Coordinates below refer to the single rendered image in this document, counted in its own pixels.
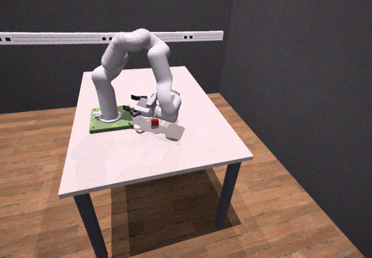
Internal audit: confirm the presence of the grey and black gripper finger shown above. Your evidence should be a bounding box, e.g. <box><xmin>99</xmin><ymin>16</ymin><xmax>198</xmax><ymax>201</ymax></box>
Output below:
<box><xmin>123</xmin><ymin>105</ymin><xmax>141</xmax><ymax>117</ymax></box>
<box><xmin>131</xmin><ymin>95</ymin><xmax>148</xmax><ymax>101</ymax></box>

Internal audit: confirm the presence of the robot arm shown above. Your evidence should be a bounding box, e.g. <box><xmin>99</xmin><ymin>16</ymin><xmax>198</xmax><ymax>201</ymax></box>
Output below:
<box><xmin>91</xmin><ymin>28</ymin><xmax>181</xmax><ymax>123</ymax></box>

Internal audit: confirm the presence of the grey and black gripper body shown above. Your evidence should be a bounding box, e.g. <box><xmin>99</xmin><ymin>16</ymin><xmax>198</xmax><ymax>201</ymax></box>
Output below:
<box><xmin>134</xmin><ymin>98</ymin><xmax>153</xmax><ymax>117</ymax></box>

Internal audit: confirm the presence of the dark red block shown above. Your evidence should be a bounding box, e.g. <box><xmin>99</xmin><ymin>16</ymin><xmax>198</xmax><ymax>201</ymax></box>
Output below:
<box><xmin>151</xmin><ymin>119</ymin><xmax>159</xmax><ymax>126</ymax></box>

